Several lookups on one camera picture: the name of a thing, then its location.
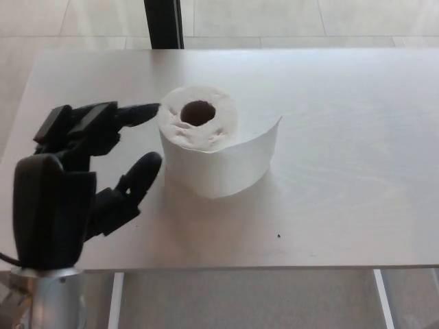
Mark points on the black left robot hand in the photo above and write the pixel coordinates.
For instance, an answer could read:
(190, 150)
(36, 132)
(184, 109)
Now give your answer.
(51, 205)

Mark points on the white toilet paper roll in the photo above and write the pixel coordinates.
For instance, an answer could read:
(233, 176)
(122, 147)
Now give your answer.
(212, 164)

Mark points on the white table leg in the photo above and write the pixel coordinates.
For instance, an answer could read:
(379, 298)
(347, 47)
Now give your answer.
(116, 301)
(384, 301)

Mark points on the black vertical post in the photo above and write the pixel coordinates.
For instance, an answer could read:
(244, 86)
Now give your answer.
(163, 24)

